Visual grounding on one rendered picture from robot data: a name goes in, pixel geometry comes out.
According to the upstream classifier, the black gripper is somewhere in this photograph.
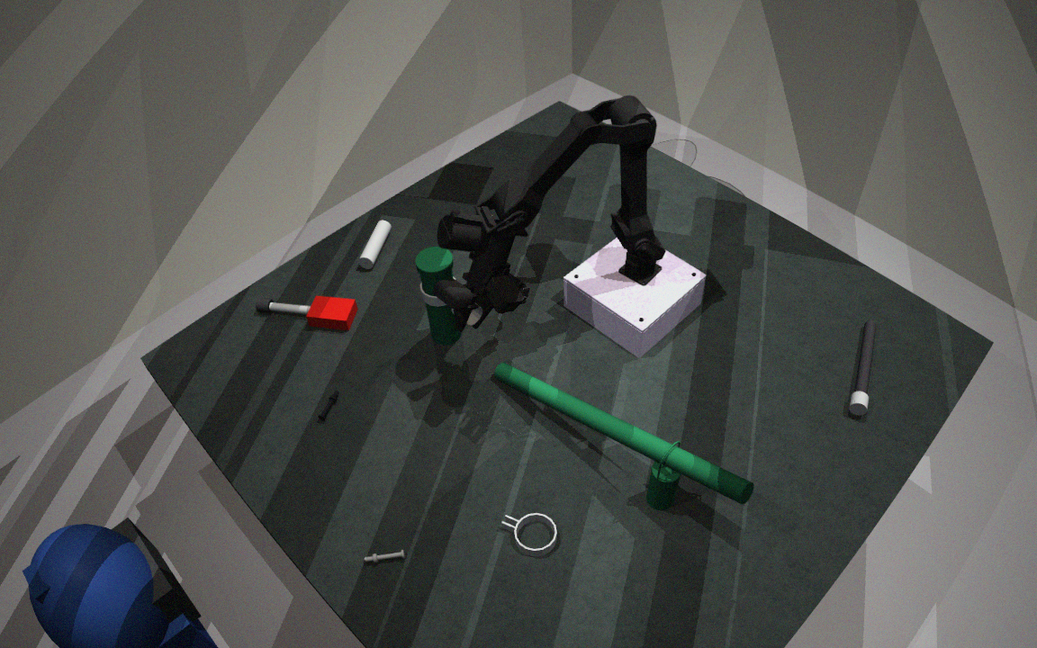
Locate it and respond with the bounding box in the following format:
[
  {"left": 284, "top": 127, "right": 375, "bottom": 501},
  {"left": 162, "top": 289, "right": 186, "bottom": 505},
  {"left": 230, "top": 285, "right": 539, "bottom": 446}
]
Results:
[{"left": 432, "top": 250, "right": 510, "bottom": 332}]

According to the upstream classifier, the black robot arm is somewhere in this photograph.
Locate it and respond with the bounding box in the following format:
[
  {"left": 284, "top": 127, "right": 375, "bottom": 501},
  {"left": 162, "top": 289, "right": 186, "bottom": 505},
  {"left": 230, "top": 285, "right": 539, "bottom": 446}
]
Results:
[{"left": 437, "top": 95, "right": 665, "bottom": 314}]

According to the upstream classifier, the grey tapered cup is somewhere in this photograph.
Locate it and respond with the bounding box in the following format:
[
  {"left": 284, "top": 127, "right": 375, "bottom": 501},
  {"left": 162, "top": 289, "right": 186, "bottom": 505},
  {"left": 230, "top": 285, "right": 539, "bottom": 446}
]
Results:
[{"left": 420, "top": 282, "right": 482, "bottom": 327}]

